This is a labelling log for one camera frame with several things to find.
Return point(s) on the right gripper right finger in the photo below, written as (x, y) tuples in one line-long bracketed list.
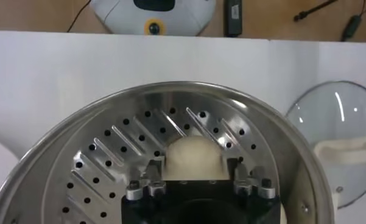
[(239, 173)]

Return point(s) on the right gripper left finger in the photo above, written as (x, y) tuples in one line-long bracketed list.
[(153, 173)]

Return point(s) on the white steamed baozi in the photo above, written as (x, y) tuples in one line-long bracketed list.
[(195, 158)]

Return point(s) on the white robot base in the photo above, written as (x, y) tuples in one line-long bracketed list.
[(176, 21)]

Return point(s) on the stainless steel steamer basket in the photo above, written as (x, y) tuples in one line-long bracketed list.
[(109, 146)]

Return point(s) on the white round plate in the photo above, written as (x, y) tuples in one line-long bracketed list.
[(0, 170)]

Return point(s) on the black power brick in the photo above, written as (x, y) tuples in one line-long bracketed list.
[(233, 18)]

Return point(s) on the thin black rod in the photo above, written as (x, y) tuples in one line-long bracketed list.
[(297, 17)]

